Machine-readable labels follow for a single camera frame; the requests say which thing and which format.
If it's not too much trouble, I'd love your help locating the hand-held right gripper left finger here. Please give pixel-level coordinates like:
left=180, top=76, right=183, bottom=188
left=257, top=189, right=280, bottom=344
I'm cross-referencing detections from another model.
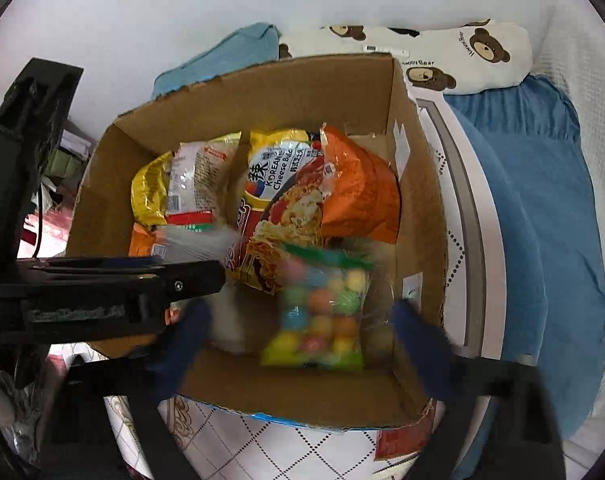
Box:
left=52, top=300, right=214, bottom=480

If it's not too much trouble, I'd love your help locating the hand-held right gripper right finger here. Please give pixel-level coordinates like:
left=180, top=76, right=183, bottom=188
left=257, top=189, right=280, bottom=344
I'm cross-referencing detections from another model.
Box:
left=390, top=300, right=569, bottom=480

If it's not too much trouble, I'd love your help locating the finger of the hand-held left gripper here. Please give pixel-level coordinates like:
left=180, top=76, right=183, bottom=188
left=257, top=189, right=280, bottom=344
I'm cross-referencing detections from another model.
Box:
left=0, top=57, right=84, bottom=267
left=18, top=257, right=229, bottom=306

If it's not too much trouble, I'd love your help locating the orange snack packet with barcode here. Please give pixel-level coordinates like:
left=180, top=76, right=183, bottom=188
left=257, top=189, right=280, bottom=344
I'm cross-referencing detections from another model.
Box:
left=127, top=222, right=168, bottom=261

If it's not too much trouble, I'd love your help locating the glossy yellow snack packet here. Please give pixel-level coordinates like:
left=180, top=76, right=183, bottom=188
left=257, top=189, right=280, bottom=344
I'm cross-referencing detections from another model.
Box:
left=131, top=151, right=183, bottom=228

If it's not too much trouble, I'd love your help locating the clear red-label snack packet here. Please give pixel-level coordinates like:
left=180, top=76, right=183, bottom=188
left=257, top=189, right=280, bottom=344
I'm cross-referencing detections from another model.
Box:
left=165, top=132, right=243, bottom=226

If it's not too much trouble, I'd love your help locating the colourful candy ball bag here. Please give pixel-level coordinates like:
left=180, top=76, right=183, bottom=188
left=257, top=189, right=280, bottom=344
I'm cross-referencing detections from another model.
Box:
left=260, top=242, right=376, bottom=372

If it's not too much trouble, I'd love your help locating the cardboard box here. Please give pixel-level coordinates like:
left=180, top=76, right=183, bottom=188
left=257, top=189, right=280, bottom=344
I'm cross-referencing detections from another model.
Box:
left=65, top=52, right=451, bottom=433

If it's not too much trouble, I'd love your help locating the instant noodle packet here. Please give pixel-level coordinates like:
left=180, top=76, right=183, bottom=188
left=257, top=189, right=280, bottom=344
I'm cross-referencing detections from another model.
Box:
left=225, top=129, right=333, bottom=295

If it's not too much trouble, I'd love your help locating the large orange snack packet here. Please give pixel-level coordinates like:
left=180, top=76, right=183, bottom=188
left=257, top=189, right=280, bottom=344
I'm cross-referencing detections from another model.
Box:
left=319, top=122, right=402, bottom=245

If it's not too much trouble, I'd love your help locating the olive padded vest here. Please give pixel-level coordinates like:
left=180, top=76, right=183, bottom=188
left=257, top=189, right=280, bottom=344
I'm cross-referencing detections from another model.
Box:
left=47, top=130, right=91, bottom=181

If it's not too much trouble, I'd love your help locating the floral printed quilt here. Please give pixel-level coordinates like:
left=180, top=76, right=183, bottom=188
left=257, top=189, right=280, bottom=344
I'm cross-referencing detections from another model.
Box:
left=105, top=95, right=503, bottom=480

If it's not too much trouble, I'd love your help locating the blue bedsheet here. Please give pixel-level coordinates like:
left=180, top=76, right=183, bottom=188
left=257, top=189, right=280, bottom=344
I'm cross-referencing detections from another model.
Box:
left=443, top=75, right=605, bottom=480

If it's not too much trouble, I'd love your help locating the light blue folded towel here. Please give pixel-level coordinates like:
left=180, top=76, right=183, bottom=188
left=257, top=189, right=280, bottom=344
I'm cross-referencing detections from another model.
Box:
left=151, top=22, right=282, bottom=101

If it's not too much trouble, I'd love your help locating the bear print pillow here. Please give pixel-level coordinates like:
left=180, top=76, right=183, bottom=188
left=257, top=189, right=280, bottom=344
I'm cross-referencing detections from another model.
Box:
left=277, top=20, right=533, bottom=96

